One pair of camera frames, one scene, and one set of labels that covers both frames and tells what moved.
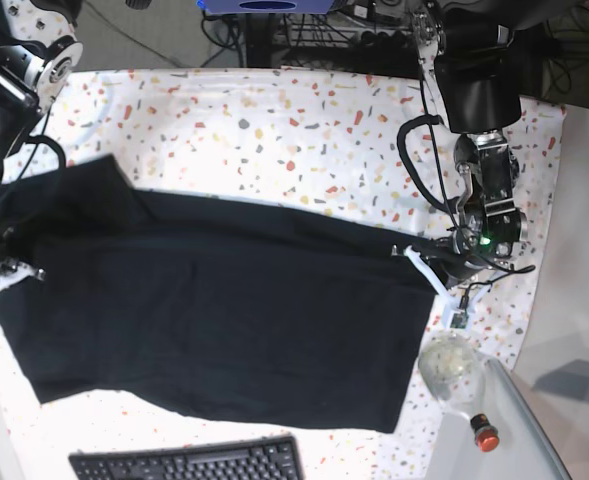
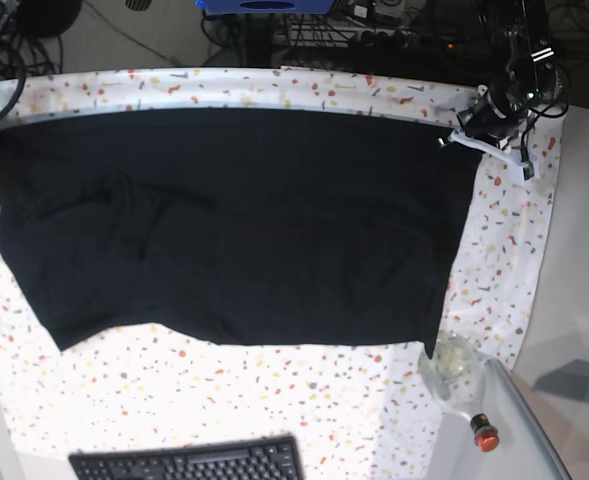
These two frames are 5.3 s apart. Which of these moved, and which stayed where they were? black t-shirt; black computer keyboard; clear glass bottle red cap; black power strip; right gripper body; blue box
Moved: right gripper body; black t-shirt
Stayed: blue box; black power strip; clear glass bottle red cap; black computer keyboard
